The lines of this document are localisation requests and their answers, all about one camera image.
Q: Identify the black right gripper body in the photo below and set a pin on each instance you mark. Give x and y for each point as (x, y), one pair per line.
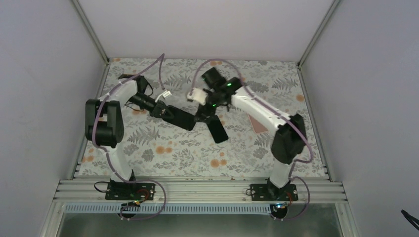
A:
(211, 111)

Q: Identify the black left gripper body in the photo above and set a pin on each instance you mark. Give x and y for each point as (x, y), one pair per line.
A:
(154, 111)

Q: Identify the dark green smartphone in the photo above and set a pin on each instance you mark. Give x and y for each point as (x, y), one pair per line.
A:
(217, 130)

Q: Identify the black phone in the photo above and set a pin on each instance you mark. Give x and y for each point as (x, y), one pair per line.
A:
(179, 118)

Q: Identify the pink phone case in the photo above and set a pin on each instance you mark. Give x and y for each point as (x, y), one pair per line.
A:
(257, 127)

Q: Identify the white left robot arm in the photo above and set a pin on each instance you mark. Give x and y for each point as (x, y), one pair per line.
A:
(104, 125)

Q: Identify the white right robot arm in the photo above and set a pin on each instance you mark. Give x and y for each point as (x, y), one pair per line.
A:
(288, 131)

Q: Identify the floral patterned table mat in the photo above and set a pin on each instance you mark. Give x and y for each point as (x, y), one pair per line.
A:
(155, 148)

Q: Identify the black object at right edge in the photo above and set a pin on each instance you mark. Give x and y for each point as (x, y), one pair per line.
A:
(411, 219)

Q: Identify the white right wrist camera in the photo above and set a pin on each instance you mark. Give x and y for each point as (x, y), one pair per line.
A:
(197, 95)

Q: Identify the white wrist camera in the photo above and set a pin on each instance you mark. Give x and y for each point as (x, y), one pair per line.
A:
(163, 95)
(197, 95)

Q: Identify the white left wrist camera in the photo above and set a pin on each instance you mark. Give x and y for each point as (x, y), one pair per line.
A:
(163, 95)

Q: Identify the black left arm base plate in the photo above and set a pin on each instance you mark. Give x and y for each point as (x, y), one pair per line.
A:
(128, 191)

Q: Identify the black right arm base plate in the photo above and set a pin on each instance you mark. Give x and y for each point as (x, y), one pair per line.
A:
(269, 192)

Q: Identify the perforated cable duct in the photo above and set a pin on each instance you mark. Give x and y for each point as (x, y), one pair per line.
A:
(171, 208)

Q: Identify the aluminium mounting rail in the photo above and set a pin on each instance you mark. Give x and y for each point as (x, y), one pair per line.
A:
(203, 191)

